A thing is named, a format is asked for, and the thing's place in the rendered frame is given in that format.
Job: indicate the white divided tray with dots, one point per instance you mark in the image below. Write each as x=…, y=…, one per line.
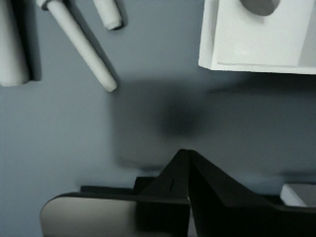
x=234, y=39

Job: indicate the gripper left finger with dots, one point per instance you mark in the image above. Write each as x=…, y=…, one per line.
x=156, y=214

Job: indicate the dark grey clevis fork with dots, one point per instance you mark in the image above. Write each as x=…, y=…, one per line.
x=141, y=183

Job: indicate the white block with black holes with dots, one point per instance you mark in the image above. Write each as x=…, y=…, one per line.
x=298, y=194

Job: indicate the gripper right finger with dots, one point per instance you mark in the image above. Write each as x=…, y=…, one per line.
x=222, y=207

